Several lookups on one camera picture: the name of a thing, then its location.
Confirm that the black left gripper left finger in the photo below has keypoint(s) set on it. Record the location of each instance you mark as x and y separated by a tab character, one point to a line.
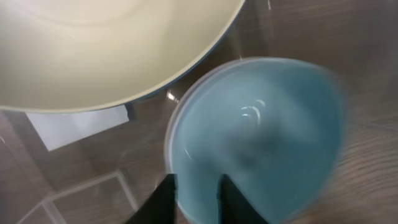
160	207

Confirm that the light blue bowl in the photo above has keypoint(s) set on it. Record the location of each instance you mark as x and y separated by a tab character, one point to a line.
275	126

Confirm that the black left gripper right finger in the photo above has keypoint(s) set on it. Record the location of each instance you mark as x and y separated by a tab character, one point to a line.
233	207

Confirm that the cream large bowl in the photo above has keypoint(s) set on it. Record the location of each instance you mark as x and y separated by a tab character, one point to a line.
73	56

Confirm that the clear plastic storage box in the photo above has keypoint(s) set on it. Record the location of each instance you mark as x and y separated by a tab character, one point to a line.
105	177

